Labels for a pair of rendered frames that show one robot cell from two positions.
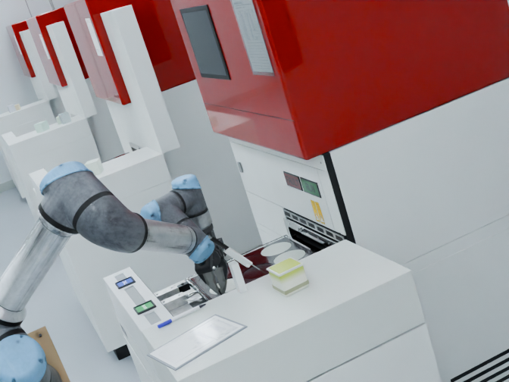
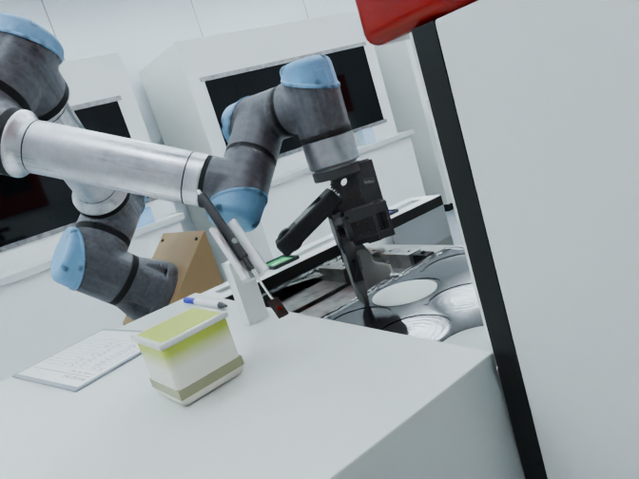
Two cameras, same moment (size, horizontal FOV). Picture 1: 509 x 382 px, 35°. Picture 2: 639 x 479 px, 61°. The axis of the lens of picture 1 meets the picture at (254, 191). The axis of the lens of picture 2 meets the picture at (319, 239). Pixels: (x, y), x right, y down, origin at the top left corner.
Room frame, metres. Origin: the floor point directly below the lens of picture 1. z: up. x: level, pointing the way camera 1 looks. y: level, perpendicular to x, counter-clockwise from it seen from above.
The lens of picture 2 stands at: (1.93, -0.56, 1.18)
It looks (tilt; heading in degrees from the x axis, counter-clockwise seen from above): 11 degrees down; 74
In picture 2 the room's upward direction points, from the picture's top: 17 degrees counter-clockwise
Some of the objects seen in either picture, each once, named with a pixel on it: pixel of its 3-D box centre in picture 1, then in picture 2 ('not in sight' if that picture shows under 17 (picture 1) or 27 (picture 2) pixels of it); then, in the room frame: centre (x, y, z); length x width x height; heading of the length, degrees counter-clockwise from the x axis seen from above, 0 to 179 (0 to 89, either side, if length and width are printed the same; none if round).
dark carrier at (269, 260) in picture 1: (258, 271); (465, 298); (2.28, 0.06, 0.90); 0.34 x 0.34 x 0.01; 17
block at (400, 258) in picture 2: (166, 295); (401, 257); (2.34, 0.36, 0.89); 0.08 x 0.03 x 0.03; 107
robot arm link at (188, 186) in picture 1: (188, 195); (313, 100); (2.20, 0.18, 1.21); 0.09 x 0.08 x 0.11; 128
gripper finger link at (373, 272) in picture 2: (223, 277); (371, 276); (2.20, 0.16, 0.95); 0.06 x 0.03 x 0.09; 166
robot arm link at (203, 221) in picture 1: (197, 220); (331, 153); (2.20, 0.18, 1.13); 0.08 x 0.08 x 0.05
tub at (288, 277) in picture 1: (288, 277); (189, 354); (1.92, -0.02, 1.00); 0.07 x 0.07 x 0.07; 20
